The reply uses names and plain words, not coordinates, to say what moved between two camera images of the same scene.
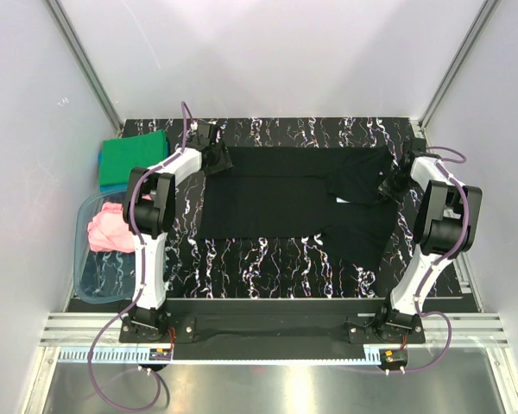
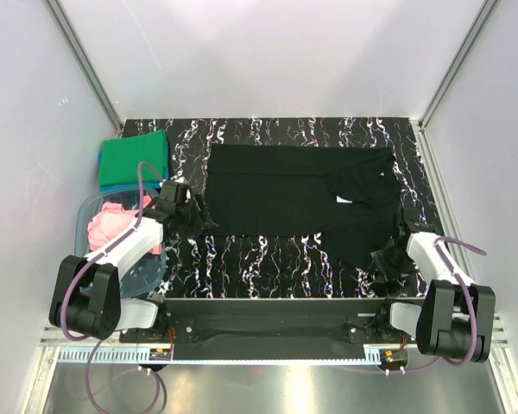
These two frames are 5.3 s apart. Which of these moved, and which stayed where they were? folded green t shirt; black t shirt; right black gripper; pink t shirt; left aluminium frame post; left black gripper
Moved: left black gripper; right black gripper
Stayed: folded green t shirt; left aluminium frame post; pink t shirt; black t shirt
